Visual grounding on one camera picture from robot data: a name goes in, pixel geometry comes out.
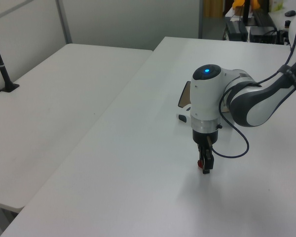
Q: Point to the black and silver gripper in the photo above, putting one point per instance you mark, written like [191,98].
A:
[204,134]

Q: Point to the small red strawberry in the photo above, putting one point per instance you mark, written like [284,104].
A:
[200,163]

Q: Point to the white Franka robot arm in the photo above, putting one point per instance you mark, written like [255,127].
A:
[204,98]

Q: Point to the square brown ceramic plate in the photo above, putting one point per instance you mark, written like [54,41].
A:
[184,96]

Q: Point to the black power adapter box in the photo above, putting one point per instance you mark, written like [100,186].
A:
[236,30]

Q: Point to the black electronics box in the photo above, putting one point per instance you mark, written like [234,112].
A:
[262,34]

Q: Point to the black monitor stand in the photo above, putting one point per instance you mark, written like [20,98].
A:
[246,12]

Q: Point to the black keyboard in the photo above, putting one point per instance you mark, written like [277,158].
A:
[264,18]

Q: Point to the yellow plastic object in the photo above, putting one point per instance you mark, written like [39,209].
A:
[238,3]

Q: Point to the black computer mouse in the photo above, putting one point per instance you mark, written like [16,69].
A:
[290,13]

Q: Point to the grey metal door post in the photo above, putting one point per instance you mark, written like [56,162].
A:
[200,18]

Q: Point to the grey partition frame post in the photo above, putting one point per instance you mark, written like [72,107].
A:
[64,22]

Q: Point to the black camera stand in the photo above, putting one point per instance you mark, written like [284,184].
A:
[3,70]

